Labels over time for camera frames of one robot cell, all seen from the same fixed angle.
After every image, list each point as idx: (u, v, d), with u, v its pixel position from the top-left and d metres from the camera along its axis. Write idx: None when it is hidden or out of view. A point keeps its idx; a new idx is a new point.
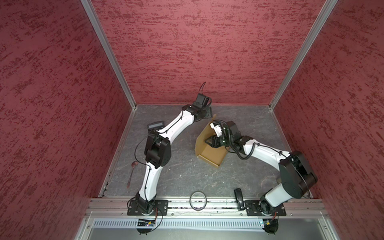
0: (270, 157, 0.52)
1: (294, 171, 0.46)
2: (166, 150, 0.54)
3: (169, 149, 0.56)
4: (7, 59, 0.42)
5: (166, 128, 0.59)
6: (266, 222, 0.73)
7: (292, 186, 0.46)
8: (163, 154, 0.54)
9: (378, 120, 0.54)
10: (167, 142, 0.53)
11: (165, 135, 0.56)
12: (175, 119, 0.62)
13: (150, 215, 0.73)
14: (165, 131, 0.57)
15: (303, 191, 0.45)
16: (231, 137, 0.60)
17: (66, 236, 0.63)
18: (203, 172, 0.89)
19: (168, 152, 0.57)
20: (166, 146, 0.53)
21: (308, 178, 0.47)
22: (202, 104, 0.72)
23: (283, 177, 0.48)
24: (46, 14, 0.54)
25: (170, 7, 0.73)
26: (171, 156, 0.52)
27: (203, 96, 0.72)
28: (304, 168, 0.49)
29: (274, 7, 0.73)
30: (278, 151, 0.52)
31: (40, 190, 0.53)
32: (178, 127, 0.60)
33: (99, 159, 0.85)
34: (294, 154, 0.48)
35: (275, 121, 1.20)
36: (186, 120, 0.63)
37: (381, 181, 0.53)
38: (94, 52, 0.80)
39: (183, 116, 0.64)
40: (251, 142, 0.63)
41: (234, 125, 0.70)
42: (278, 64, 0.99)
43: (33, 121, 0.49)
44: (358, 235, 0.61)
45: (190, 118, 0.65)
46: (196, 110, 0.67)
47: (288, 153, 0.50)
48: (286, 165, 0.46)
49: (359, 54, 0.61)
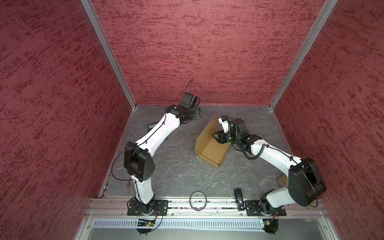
0: (280, 162, 0.51)
1: (303, 179, 0.44)
2: (145, 163, 0.46)
3: (150, 162, 0.49)
4: (7, 59, 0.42)
5: (146, 138, 0.50)
6: (266, 222, 0.73)
7: (299, 193, 0.45)
8: (144, 167, 0.46)
9: (378, 120, 0.54)
10: (146, 155, 0.46)
11: (144, 146, 0.48)
12: (157, 125, 0.55)
13: (150, 215, 0.73)
14: (145, 141, 0.50)
15: (309, 200, 0.43)
16: (239, 135, 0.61)
17: (66, 236, 0.63)
18: (203, 172, 0.89)
19: (150, 165, 0.50)
20: (145, 159, 0.45)
21: (317, 186, 0.45)
22: (190, 105, 0.64)
23: (292, 184, 0.46)
24: (46, 14, 0.54)
25: (170, 7, 0.73)
26: (154, 169, 0.53)
27: (190, 96, 0.64)
28: (314, 176, 0.48)
29: (274, 7, 0.73)
30: (288, 156, 0.50)
31: (40, 191, 0.53)
32: (159, 135, 0.52)
33: (99, 159, 0.85)
34: (306, 161, 0.46)
35: (276, 121, 1.20)
36: (169, 125, 0.55)
37: (381, 181, 0.53)
38: (94, 52, 0.80)
39: (166, 120, 0.56)
40: (260, 143, 0.60)
41: (242, 123, 0.67)
42: (278, 64, 0.99)
43: (33, 121, 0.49)
44: (358, 235, 0.61)
45: (173, 122, 0.56)
46: (181, 112, 0.59)
47: (299, 159, 0.48)
48: (297, 172, 0.44)
49: (360, 54, 0.60)
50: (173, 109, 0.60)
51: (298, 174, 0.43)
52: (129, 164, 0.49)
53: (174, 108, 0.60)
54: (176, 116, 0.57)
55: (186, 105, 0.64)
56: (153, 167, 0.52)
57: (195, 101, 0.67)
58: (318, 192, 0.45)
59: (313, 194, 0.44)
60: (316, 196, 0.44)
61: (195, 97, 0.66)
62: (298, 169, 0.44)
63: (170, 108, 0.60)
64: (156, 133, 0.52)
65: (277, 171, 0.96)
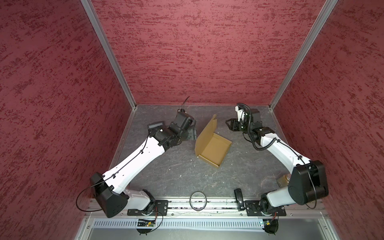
0: (287, 158, 0.49)
1: (306, 179, 0.43)
2: (108, 203, 0.39)
3: (116, 200, 0.41)
4: (7, 59, 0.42)
5: (117, 170, 0.42)
6: (266, 222, 0.73)
7: (298, 192, 0.45)
8: (107, 207, 0.39)
9: (378, 120, 0.54)
10: (108, 196, 0.38)
11: (111, 182, 0.41)
12: (135, 153, 0.46)
13: (150, 215, 0.73)
14: (113, 175, 0.42)
15: (307, 200, 0.44)
16: (251, 124, 0.67)
17: (66, 236, 0.63)
18: (203, 172, 0.88)
19: (117, 202, 0.42)
20: (107, 199, 0.38)
21: (319, 188, 0.45)
22: (181, 127, 0.55)
23: (293, 182, 0.46)
24: (47, 14, 0.54)
25: (170, 7, 0.73)
26: (124, 204, 0.46)
27: (184, 117, 0.53)
28: (319, 179, 0.46)
29: (274, 7, 0.73)
30: (297, 155, 0.49)
31: (40, 191, 0.53)
32: (133, 167, 0.43)
33: (99, 159, 0.85)
34: (314, 163, 0.45)
35: (276, 121, 1.20)
36: (148, 154, 0.46)
37: (381, 181, 0.53)
38: (94, 53, 0.80)
39: (145, 148, 0.47)
40: (271, 135, 0.59)
41: (257, 113, 0.66)
42: (278, 64, 0.99)
43: (33, 121, 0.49)
44: (358, 235, 0.61)
45: (154, 151, 0.47)
46: (168, 136, 0.49)
47: (308, 159, 0.47)
48: (301, 170, 0.43)
49: (360, 54, 0.60)
50: (158, 132, 0.50)
51: (303, 174, 0.43)
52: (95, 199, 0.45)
53: (160, 131, 0.50)
54: (159, 142, 0.48)
55: (177, 127, 0.54)
56: (122, 202, 0.44)
57: (188, 123, 0.56)
58: (319, 194, 0.44)
59: (312, 194, 0.44)
60: (315, 198, 0.44)
61: (188, 120, 0.55)
62: (303, 168, 0.44)
63: (155, 132, 0.50)
64: (129, 164, 0.43)
65: (277, 171, 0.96)
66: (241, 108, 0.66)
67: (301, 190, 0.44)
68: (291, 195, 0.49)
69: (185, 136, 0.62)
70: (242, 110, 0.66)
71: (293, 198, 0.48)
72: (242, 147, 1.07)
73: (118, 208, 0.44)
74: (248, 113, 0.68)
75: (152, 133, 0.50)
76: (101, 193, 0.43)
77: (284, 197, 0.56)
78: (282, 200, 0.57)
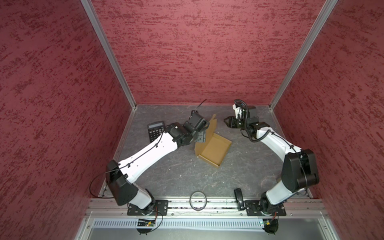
0: (280, 148, 0.53)
1: (298, 166, 0.46)
2: (120, 190, 0.40)
3: (127, 189, 0.42)
4: (7, 59, 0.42)
5: (132, 160, 0.44)
6: (266, 222, 0.73)
7: (290, 179, 0.47)
8: (119, 194, 0.41)
9: (378, 120, 0.54)
10: (122, 184, 0.40)
11: (126, 170, 0.42)
12: (149, 146, 0.47)
13: (150, 215, 0.73)
14: (128, 165, 0.43)
15: (298, 186, 0.46)
16: (248, 119, 0.70)
17: (66, 236, 0.63)
18: (203, 172, 0.89)
19: (128, 192, 0.43)
20: (121, 187, 0.39)
21: (310, 176, 0.47)
22: (196, 128, 0.57)
23: (285, 169, 0.49)
24: (46, 14, 0.54)
25: (170, 7, 0.73)
26: (134, 194, 0.47)
27: (199, 118, 0.55)
28: (310, 168, 0.49)
29: (274, 7, 0.73)
30: (289, 145, 0.52)
31: (40, 191, 0.53)
32: (147, 159, 0.45)
33: (99, 159, 0.85)
34: (305, 152, 0.48)
35: (276, 120, 1.20)
36: (162, 149, 0.47)
37: (381, 181, 0.53)
38: (94, 52, 0.80)
39: (160, 143, 0.48)
40: (266, 128, 0.63)
41: (254, 109, 0.70)
42: (278, 64, 0.99)
43: (33, 121, 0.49)
44: (358, 235, 0.61)
45: (168, 146, 0.48)
46: (182, 134, 0.50)
47: (300, 149, 0.49)
48: (293, 158, 0.46)
49: (360, 54, 0.60)
50: (173, 129, 0.51)
51: (293, 161, 0.46)
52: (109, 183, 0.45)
53: (175, 128, 0.52)
54: (174, 139, 0.49)
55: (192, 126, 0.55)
56: (132, 192, 0.45)
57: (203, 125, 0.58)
58: (310, 182, 0.47)
59: (303, 181, 0.46)
60: (306, 185, 0.47)
61: (204, 121, 0.57)
62: (295, 155, 0.47)
63: (170, 128, 0.52)
64: (144, 156, 0.45)
65: (277, 171, 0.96)
66: (239, 106, 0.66)
67: (292, 178, 0.46)
68: (284, 182, 0.51)
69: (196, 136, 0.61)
70: (239, 107, 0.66)
71: (285, 185, 0.50)
72: (242, 147, 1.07)
73: (128, 197, 0.45)
74: (245, 109, 0.72)
75: (166, 129, 0.51)
76: (116, 180, 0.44)
77: (281, 189, 0.56)
78: (280, 194, 0.57)
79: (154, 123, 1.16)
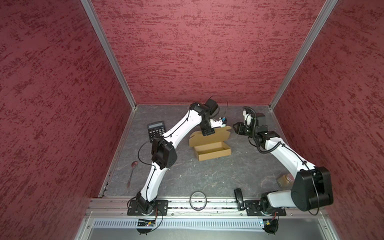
0: (291, 163, 0.49)
1: (310, 186, 0.42)
2: (170, 155, 0.54)
3: (174, 153, 0.56)
4: (7, 59, 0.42)
5: (171, 132, 0.57)
6: (266, 222, 0.73)
7: (301, 198, 0.44)
8: (169, 158, 0.55)
9: (378, 120, 0.54)
10: (170, 147, 0.53)
11: (169, 139, 0.55)
12: (181, 120, 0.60)
13: (150, 215, 0.73)
14: (170, 135, 0.56)
15: (310, 207, 0.43)
16: (257, 128, 0.67)
17: (66, 236, 0.63)
18: (203, 172, 0.88)
19: (173, 156, 0.57)
20: (170, 151, 0.52)
21: (323, 196, 0.44)
22: (211, 108, 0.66)
23: (297, 186, 0.45)
24: (46, 14, 0.54)
25: (170, 7, 0.73)
26: (176, 159, 0.60)
27: (213, 102, 0.71)
28: (323, 187, 0.45)
29: (274, 7, 0.73)
30: (302, 160, 0.48)
31: (40, 191, 0.53)
32: (183, 129, 0.58)
33: (99, 159, 0.85)
34: (319, 169, 0.44)
35: (276, 120, 1.20)
36: (192, 121, 0.60)
37: (381, 181, 0.53)
38: (94, 52, 0.80)
39: (189, 117, 0.61)
40: (276, 139, 0.59)
41: (263, 117, 0.66)
42: (278, 64, 0.99)
43: (33, 120, 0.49)
44: (358, 235, 0.61)
45: (196, 119, 0.61)
46: (204, 109, 0.63)
47: (313, 166, 0.46)
48: (306, 176, 0.43)
49: (359, 54, 0.61)
50: (196, 106, 0.64)
51: (305, 179, 0.42)
52: (156, 151, 0.58)
53: (198, 105, 0.65)
54: (199, 113, 0.62)
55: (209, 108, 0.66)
56: (175, 158, 0.59)
57: (216, 108, 0.73)
58: (323, 202, 0.43)
59: (316, 201, 0.43)
60: (319, 206, 0.43)
61: (217, 105, 0.73)
62: (307, 173, 0.43)
63: (194, 105, 0.65)
64: (180, 128, 0.58)
65: (277, 171, 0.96)
66: (248, 112, 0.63)
67: (304, 196, 0.43)
68: (294, 200, 0.48)
69: (209, 121, 0.73)
70: (249, 114, 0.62)
71: (296, 204, 0.47)
72: (242, 147, 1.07)
73: (171, 162, 0.58)
74: (254, 116, 0.68)
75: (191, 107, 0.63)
76: (164, 145, 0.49)
77: (285, 200, 0.55)
78: (283, 201, 0.57)
79: (154, 123, 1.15)
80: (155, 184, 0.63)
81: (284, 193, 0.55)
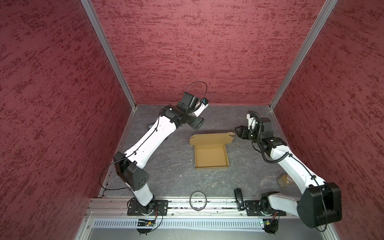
0: (299, 176, 0.47)
1: (319, 203, 0.40)
2: (134, 177, 0.43)
3: (140, 174, 0.45)
4: (7, 59, 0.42)
5: (136, 148, 0.46)
6: (266, 222, 0.73)
7: (308, 214, 0.43)
8: (134, 180, 0.44)
9: (378, 120, 0.54)
10: (134, 169, 0.42)
11: (133, 158, 0.44)
12: (150, 131, 0.49)
13: (150, 215, 0.73)
14: (134, 152, 0.45)
15: (317, 224, 0.41)
16: (261, 133, 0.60)
17: (66, 236, 0.63)
18: (203, 172, 0.88)
19: (140, 177, 0.46)
20: (133, 173, 0.42)
21: (331, 212, 0.42)
22: (189, 106, 0.58)
23: (303, 201, 0.44)
24: (46, 14, 0.54)
25: (170, 7, 0.73)
26: (146, 178, 0.50)
27: (190, 96, 0.56)
28: (332, 203, 0.43)
29: (274, 7, 0.73)
30: (310, 174, 0.46)
31: (40, 191, 0.53)
32: (150, 144, 0.47)
33: (100, 159, 0.85)
34: (329, 185, 0.42)
35: (275, 120, 1.20)
36: (162, 131, 0.49)
37: (381, 181, 0.53)
38: (94, 52, 0.80)
39: (158, 127, 0.49)
40: (283, 148, 0.56)
41: (268, 122, 0.63)
42: (278, 64, 0.99)
43: (33, 120, 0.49)
44: (358, 235, 0.61)
45: (167, 128, 0.50)
46: (177, 114, 0.52)
47: (323, 181, 0.43)
48: (314, 193, 0.40)
49: (359, 54, 0.61)
50: (168, 111, 0.53)
51: (314, 197, 0.40)
52: (120, 174, 0.47)
53: (170, 110, 0.53)
54: (171, 119, 0.51)
55: (185, 106, 0.57)
56: (145, 177, 0.49)
57: (195, 101, 0.59)
58: (330, 218, 0.41)
59: (323, 218, 0.41)
60: (327, 222, 0.41)
61: (194, 98, 0.58)
62: (316, 190, 0.41)
63: (165, 111, 0.53)
64: (146, 142, 0.47)
65: (277, 171, 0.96)
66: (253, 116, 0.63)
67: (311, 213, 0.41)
68: (300, 213, 0.46)
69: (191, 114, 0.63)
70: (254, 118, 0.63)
71: (303, 217, 0.45)
72: (241, 147, 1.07)
73: (142, 182, 0.49)
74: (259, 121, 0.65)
75: (162, 113, 0.52)
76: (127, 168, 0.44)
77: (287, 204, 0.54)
78: (284, 205, 0.56)
79: None
80: (139, 195, 0.57)
81: (287, 200, 0.55)
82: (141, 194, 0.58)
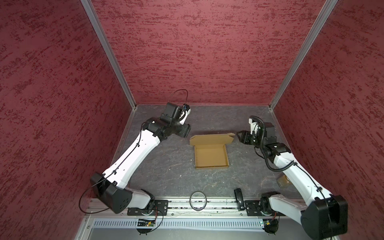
0: (304, 187, 0.45)
1: (324, 217, 0.39)
2: (114, 198, 0.39)
3: (121, 195, 0.41)
4: (7, 59, 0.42)
5: (116, 166, 0.43)
6: (266, 222, 0.73)
7: (313, 227, 0.42)
8: (114, 201, 0.40)
9: (378, 120, 0.54)
10: (113, 191, 0.39)
11: (113, 178, 0.41)
12: (132, 147, 0.46)
13: (150, 215, 0.73)
14: (114, 172, 0.42)
15: (322, 237, 0.40)
16: (265, 139, 0.62)
17: (66, 236, 0.63)
18: (203, 172, 0.88)
19: (122, 197, 0.42)
20: (112, 195, 0.38)
21: (336, 225, 0.41)
22: (173, 117, 0.56)
23: (308, 214, 0.43)
24: (46, 14, 0.54)
25: (170, 7, 0.73)
26: (128, 198, 0.46)
27: (173, 107, 0.55)
28: (338, 216, 0.42)
29: (274, 7, 0.73)
30: (317, 186, 0.44)
31: (40, 191, 0.53)
32: (131, 160, 0.44)
33: (100, 159, 0.85)
34: (335, 199, 0.41)
35: (276, 121, 1.20)
36: (145, 146, 0.46)
37: (381, 181, 0.53)
38: (94, 52, 0.80)
39: (141, 142, 0.47)
40: (287, 156, 0.54)
41: (271, 127, 0.61)
42: (278, 64, 0.99)
43: (33, 121, 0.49)
44: (358, 235, 0.61)
45: (150, 142, 0.47)
46: (160, 127, 0.50)
47: (329, 194, 0.42)
48: (320, 207, 0.39)
49: (360, 54, 0.60)
50: (151, 124, 0.51)
51: (321, 210, 0.39)
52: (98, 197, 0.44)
53: (153, 123, 0.51)
54: (154, 133, 0.48)
55: (168, 117, 0.55)
56: (127, 197, 0.45)
57: (179, 111, 0.57)
58: (334, 231, 0.40)
59: (328, 231, 0.40)
60: (331, 235, 0.40)
61: (177, 108, 0.57)
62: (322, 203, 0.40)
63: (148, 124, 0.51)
64: (127, 159, 0.44)
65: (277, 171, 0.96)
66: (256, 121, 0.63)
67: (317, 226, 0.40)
68: (303, 225, 0.45)
69: (177, 124, 0.63)
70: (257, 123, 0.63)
71: (306, 229, 0.44)
72: (241, 147, 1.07)
73: (124, 202, 0.44)
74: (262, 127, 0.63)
75: (145, 127, 0.50)
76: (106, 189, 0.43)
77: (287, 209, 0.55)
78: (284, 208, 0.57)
79: None
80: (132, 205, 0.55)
81: (287, 205, 0.55)
82: (135, 203, 0.56)
